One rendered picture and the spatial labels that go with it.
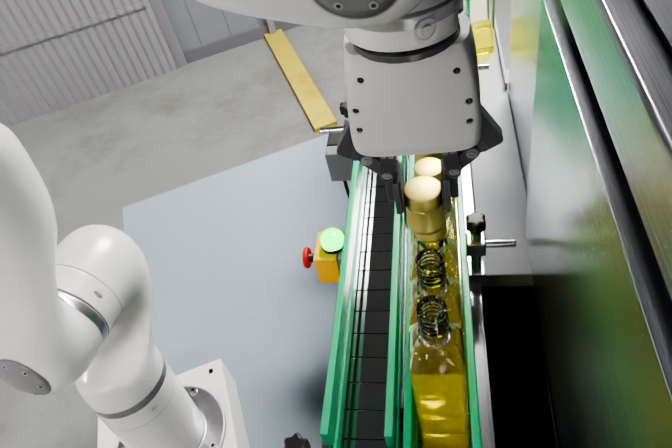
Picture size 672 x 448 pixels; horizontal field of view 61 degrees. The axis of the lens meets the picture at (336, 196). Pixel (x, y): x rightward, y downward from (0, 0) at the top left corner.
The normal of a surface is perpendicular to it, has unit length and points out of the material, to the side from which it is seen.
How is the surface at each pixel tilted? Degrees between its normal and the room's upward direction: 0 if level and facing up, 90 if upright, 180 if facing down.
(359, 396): 0
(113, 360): 23
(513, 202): 0
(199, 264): 0
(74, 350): 88
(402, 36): 90
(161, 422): 87
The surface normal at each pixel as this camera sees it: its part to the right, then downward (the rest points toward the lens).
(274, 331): -0.18, -0.70
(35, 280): 0.46, 0.18
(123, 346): 0.00, -0.32
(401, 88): -0.14, 0.73
